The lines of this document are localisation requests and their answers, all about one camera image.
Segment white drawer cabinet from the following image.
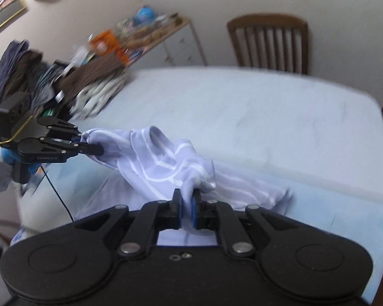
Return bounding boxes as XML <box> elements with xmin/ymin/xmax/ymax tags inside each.
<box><xmin>130</xmin><ymin>16</ymin><xmax>207</xmax><ymax>70</ymax></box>

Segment blue gloved left hand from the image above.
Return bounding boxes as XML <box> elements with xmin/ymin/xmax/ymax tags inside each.
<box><xmin>0</xmin><ymin>147</ymin><xmax>43</xmax><ymax>174</ymax></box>

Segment black cable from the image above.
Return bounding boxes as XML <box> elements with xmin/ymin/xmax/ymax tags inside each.
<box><xmin>39</xmin><ymin>164</ymin><xmax>75</xmax><ymax>222</ymax></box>

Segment orange snack bag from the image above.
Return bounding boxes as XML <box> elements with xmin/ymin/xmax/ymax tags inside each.
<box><xmin>88</xmin><ymin>29</ymin><xmax>129</xmax><ymax>66</ymax></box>

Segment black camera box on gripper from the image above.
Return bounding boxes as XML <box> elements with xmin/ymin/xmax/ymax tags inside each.
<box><xmin>0</xmin><ymin>92</ymin><xmax>32</xmax><ymax>142</ymax></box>

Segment purple white striped shirt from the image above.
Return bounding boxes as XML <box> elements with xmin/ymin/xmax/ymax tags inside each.
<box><xmin>30</xmin><ymin>126</ymin><xmax>293</xmax><ymax>246</ymax></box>

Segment pile of dark clothes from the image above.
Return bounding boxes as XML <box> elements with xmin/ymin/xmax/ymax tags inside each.
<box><xmin>0</xmin><ymin>40</ymin><xmax>58</xmax><ymax>109</ymax></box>

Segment brown wooden chair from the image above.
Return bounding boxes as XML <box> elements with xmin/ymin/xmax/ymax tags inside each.
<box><xmin>227</xmin><ymin>13</ymin><xmax>309</xmax><ymax>75</ymax></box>

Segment folded brown and beige clothes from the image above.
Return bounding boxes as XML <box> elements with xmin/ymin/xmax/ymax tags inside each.
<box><xmin>60</xmin><ymin>53</ymin><xmax>128</xmax><ymax>120</ymax></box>

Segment blue patterned table mat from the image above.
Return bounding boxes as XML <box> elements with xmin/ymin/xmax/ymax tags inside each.
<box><xmin>27</xmin><ymin>156</ymin><xmax>383</xmax><ymax>302</ymax></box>

